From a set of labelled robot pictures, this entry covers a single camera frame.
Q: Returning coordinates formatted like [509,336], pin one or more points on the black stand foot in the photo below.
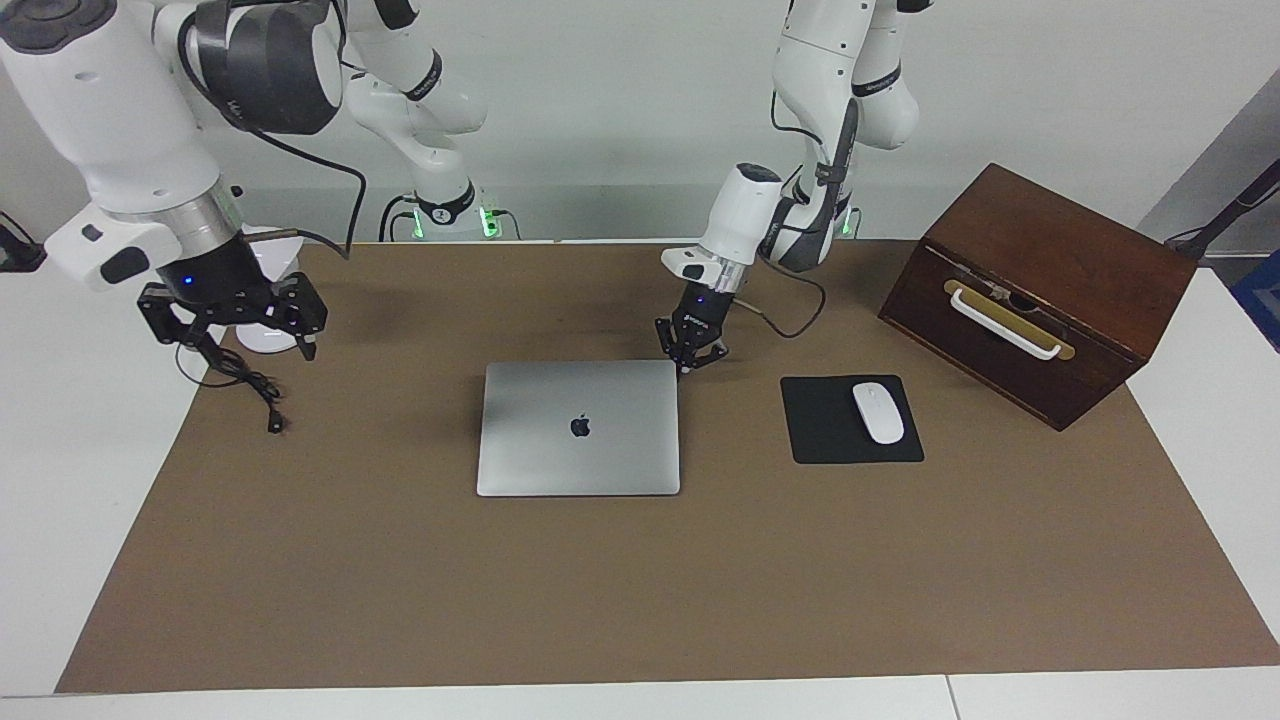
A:
[20,255]

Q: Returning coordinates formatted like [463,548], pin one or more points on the white computer mouse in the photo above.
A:
[878,412]

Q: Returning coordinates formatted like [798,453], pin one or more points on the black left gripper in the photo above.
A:
[705,315]

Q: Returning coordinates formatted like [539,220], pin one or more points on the blue crate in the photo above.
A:
[1262,300]

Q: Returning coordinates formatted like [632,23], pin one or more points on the white desk lamp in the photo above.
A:
[278,262]

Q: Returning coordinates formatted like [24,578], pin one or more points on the brown table mat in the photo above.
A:
[600,600]

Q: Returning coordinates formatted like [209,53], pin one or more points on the dark brown wooden box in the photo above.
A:
[1090,320]

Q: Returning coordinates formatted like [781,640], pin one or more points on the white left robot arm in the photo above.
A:
[745,215]

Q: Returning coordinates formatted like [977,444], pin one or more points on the black mouse pad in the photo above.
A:
[820,430]

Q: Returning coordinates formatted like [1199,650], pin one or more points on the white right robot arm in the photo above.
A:
[100,110]

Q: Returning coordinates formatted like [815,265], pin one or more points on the silver grey laptop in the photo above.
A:
[580,470]

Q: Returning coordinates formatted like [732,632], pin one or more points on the black tripod leg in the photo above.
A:
[1230,205]

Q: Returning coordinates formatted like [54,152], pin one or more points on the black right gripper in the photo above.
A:
[220,275]

